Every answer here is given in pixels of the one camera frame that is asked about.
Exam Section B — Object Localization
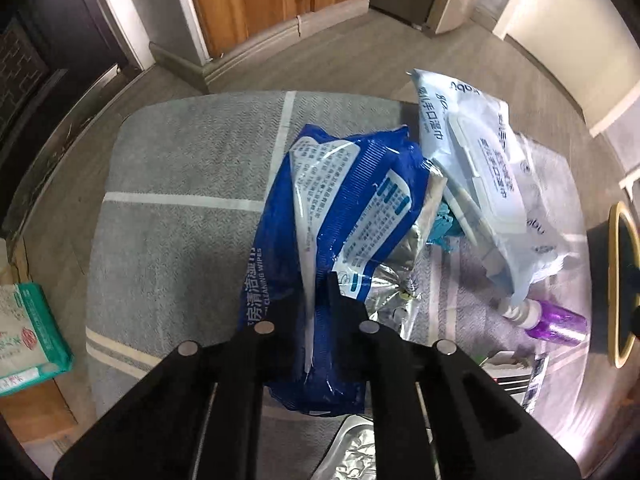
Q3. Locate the blue kitchen wipes pack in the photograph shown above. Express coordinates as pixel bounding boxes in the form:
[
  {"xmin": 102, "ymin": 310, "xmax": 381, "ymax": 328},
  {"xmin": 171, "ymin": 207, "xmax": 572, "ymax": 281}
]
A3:
[{"xmin": 240, "ymin": 125, "xmax": 445, "ymax": 416}]

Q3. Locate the teal trash bin yellow rim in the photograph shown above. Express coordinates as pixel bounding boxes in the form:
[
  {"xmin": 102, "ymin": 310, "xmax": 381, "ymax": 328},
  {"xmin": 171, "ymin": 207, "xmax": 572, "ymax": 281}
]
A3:
[{"xmin": 587, "ymin": 202, "xmax": 639, "ymax": 370}]

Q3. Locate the silver foil tray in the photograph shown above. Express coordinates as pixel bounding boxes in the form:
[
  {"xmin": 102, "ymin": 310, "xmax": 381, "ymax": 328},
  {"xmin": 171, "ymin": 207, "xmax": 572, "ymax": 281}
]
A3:
[{"xmin": 310, "ymin": 415, "xmax": 376, "ymax": 480}]

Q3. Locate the blue crumpled glove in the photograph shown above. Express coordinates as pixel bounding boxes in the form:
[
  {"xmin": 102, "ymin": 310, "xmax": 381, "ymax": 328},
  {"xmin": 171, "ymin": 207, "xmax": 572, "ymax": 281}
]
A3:
[{"xmin": 427, "ymin": 200, "xmax": 464, "ymax": 252}]

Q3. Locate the grey plaid mat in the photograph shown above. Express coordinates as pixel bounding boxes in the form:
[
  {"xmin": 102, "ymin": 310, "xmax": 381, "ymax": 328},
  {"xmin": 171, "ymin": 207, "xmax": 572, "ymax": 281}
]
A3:
[{"xmin": 87, "ymin": 91, "xmax": 591, "ymax": 479}]

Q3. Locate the green white medicine box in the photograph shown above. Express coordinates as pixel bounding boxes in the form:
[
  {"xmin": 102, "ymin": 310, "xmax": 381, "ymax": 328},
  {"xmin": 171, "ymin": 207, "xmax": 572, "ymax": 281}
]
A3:
[{"xmin": 480, "ymin": 350, "xmax": 534, "ymax": 404}]

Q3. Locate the purple spray bottle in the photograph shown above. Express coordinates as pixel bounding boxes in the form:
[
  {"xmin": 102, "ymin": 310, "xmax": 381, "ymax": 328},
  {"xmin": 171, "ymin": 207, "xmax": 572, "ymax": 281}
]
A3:
[{"xmin": 498, "ymin": 298, "xmax": 589, "ymax": 347}]

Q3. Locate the small blue white sachet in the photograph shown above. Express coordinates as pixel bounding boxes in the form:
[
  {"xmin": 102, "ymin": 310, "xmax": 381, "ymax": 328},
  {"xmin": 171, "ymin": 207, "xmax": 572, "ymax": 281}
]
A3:
[{"xmin": 521, "ymin": 353, "xmax": 549, "ymax": 415}]

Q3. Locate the white baby wipes pack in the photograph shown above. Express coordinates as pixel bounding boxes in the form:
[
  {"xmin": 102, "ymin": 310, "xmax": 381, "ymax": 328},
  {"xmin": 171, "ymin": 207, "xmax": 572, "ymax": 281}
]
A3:
[{"xmin": 409, "ymin": 68, "xmax": 570, "ymax": 301}]

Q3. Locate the green tissue pack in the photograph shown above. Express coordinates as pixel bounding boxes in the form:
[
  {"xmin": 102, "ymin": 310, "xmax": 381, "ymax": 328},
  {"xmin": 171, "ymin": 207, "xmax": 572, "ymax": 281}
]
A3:
[{"xmin": 0, "ymin": 283, "xmax": 74, "ymax": 396}]

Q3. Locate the dark entrance door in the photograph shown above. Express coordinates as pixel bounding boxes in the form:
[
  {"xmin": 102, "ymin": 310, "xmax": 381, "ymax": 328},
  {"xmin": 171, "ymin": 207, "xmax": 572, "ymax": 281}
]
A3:
[{"xmin": 1, "ymin": 0, "xmax": 140, "ymax": 211}]

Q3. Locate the white interior door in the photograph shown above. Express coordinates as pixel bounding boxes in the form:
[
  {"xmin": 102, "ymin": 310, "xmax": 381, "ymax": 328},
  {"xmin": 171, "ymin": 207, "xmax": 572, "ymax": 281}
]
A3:
[{"xmin": 494, "ymin": 0, "xmax": 639, "ymax": 136}]

